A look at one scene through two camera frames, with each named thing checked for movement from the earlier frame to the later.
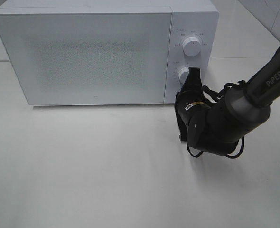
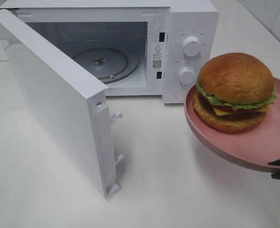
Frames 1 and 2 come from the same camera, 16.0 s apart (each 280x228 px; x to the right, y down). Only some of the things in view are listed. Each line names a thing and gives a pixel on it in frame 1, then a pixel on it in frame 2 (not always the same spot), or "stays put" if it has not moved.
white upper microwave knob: [191, 46] stays put
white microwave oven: [88, 56] to [76, 105]
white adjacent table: [240, 34] stays put
